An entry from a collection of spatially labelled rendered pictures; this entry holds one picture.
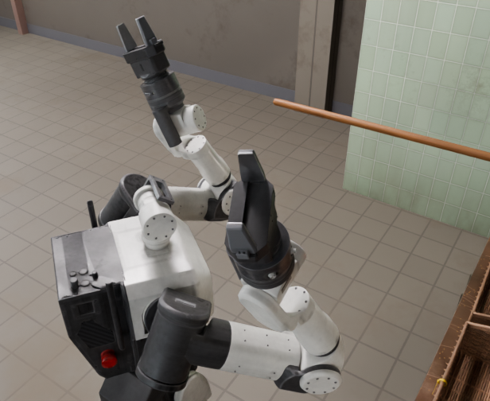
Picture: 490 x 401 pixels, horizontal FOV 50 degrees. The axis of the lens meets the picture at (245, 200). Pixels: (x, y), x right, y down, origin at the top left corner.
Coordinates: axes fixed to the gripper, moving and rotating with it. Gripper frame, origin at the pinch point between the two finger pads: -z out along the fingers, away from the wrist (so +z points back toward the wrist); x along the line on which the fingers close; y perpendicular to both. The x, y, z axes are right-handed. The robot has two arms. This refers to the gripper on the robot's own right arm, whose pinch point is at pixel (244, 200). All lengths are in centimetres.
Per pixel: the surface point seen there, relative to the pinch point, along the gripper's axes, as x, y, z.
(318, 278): 92, -11, 224
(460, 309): 47, 51, 151
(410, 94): 197, 41, 187
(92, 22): 427, -285, 290
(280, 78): 325, -62, 291
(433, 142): 89, 38, 99
